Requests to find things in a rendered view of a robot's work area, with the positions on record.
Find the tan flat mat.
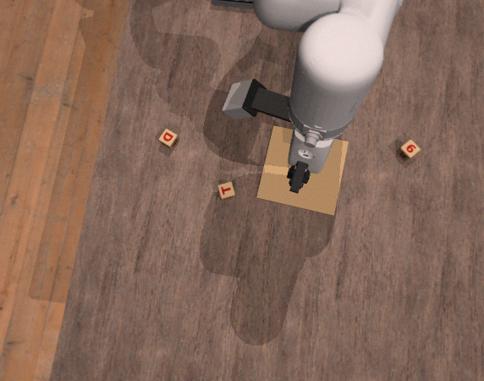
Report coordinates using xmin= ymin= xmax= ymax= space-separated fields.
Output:
xmin=256 ymin=125 xmax=349 ymax=216

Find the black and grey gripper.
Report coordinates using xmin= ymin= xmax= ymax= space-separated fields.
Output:
xmin=287 ymin=117 xmax=338 ymax=193

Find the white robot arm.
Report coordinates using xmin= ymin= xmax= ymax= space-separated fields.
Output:
xmin=222 ymin=0 xmax=404 ymax=148

